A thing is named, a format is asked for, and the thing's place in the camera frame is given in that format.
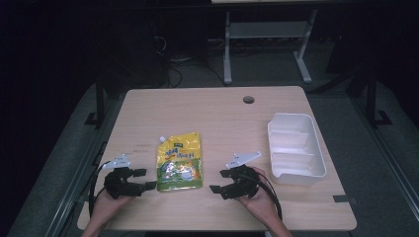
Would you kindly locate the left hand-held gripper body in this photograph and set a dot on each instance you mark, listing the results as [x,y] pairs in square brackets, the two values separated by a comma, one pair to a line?
[117,184]

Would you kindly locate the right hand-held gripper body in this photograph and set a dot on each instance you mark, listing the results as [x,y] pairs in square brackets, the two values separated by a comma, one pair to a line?
[243,182]

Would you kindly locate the yellow spouted food pouch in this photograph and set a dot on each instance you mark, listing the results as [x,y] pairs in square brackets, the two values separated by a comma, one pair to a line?
[179,163]

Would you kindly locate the person's left hand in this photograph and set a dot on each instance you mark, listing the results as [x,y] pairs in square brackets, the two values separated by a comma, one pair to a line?
[103,207]

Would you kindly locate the person's right hand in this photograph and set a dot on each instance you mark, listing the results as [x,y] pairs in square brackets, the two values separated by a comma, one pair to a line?
[263,204]

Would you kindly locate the white plastic bin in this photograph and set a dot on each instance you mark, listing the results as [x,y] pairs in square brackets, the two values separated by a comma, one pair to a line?
[294,148]

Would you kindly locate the black metal stand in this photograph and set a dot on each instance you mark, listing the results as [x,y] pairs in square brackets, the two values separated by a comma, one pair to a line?
[99,108]
[374,98]

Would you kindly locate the white metal table frame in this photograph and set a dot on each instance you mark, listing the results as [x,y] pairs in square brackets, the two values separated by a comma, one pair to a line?
[263,30]

